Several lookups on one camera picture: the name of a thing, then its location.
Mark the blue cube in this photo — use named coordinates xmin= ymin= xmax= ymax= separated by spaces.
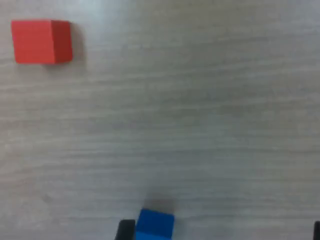
xmin=134 ymin=208 xmax=176 ymax=240

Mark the red cube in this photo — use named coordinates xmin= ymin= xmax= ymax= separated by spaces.
xmin=10 ymin=19 xmax=74 ymax=66

